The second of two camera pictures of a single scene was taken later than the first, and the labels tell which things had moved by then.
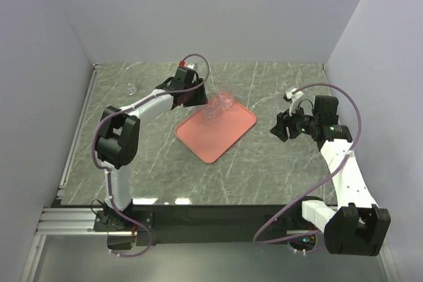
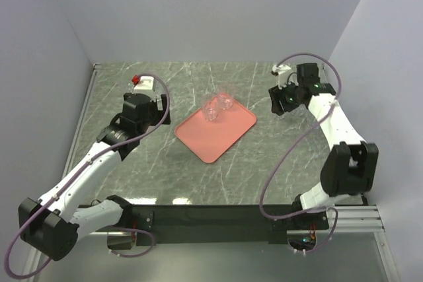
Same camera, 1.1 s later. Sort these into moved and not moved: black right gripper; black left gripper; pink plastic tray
Moved: black right gripper; black left gripper
Not moved: pink plastic tray
